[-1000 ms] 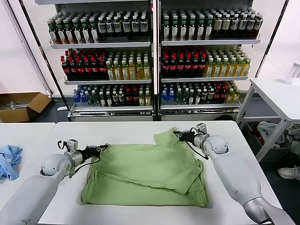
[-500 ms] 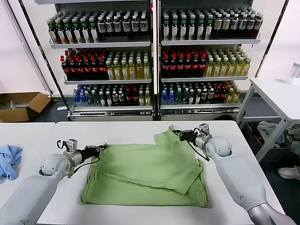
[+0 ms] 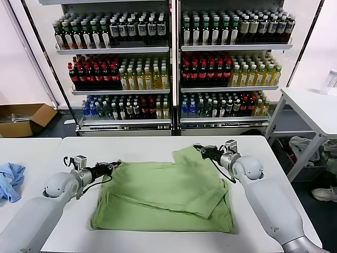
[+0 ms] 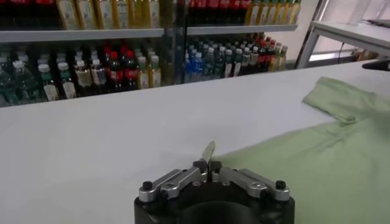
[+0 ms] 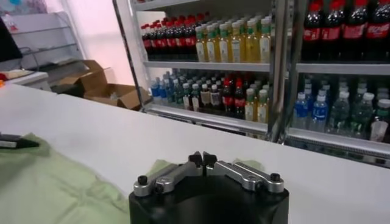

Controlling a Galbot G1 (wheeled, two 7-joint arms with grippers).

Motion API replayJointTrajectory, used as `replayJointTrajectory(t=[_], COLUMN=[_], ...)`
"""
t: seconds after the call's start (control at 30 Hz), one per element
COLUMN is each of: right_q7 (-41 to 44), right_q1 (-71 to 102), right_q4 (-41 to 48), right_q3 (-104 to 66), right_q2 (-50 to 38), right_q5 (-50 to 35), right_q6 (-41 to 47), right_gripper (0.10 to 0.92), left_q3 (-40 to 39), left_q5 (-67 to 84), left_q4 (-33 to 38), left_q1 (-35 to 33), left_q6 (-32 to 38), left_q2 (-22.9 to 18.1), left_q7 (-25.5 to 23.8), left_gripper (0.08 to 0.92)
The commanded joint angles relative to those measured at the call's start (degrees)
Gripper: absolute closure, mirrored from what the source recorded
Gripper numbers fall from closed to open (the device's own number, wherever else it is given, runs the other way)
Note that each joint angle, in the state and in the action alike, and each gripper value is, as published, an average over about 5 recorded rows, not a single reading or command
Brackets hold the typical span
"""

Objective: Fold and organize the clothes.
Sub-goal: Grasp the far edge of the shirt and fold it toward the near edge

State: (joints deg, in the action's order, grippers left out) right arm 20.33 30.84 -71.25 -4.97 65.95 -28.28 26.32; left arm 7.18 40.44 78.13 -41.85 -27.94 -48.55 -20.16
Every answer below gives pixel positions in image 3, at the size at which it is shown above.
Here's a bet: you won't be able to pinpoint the white drink display shelf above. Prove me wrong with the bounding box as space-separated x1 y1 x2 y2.
38 0 175 137
175 0 295 137

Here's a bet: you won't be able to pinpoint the grey storage bin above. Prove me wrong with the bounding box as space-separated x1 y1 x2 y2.
271 135 332 183

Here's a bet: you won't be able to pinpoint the open cardboard box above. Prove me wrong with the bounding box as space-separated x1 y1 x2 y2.
0 103 58 138

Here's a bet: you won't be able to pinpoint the crumpled light blue garment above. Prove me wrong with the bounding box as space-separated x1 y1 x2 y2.
0 162 26 203

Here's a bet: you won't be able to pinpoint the white sneaker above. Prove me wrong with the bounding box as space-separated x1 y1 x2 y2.
312 186 337 202

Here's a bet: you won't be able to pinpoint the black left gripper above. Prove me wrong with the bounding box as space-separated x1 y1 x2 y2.
92 161 123 177

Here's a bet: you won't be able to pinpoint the dark bottle beige label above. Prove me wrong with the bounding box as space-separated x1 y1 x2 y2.
239 16 250 44
249 16 259 44

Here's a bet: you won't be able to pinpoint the pale green crumpled garment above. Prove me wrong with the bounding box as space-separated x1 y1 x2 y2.
319 140 337 174

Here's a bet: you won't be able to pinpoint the dark tea bottle green cap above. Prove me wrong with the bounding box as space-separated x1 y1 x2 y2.
191 16 201 46
230 16 240 45
63 22 73 50
81 21 92 49
210 16 221 45
72 21 82 50
91 20 101 49
220 16 230 45
201 16 211 46
53 23 64 50
181 16 191 46
100 20 111 48

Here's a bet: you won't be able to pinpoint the light green polo shirt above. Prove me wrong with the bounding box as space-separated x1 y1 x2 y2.
90 147 235 234

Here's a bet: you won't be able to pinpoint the silver metal bars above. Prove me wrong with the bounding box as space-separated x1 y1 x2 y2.
0 113 27 123

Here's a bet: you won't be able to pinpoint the white grey crumpled garment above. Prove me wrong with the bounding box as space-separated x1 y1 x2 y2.
289 135 321 162

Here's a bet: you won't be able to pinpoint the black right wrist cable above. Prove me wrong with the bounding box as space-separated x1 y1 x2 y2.
210 158 237 184

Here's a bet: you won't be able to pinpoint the red cloth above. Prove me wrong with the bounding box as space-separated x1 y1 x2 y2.
280 139 298 163

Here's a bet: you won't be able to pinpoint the yellow drink bottle green cap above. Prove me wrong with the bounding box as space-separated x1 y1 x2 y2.
230 64 240 87
127 67 136 90
247 64 257 87
272 64 282 86
143 66 153 90
239 64 249 87
118 67 128 90
160 66 169 90
264 64 274 86
135 67 144 90
152 66 161 90
256 64 265 87

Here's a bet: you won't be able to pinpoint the white side table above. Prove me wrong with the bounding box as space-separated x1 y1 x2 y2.
264 87 337 183

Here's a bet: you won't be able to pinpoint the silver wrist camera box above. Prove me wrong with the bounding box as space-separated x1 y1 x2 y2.
224 139 239 156
74 155 88 169

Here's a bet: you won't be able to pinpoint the dark bottle blue white label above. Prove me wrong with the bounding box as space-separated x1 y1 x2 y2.
146 17 157 44
285 15 295 43
267 15 277 44
156 17 166 44
117 18 128 45
276 15 286 43
109 18 119 45
126 18 137 45
258 15 269 44
136 17 147 44

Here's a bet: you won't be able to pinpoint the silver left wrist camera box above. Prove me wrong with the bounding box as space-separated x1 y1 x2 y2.
74 155 88 169

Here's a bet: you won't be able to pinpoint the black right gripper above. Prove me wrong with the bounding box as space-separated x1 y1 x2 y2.
193 143 224 161

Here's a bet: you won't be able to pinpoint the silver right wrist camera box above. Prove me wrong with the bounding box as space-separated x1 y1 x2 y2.
224 139 239 156

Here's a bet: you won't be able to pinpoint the translucent plastic jar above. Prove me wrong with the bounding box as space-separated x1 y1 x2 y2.
319 69 337 95

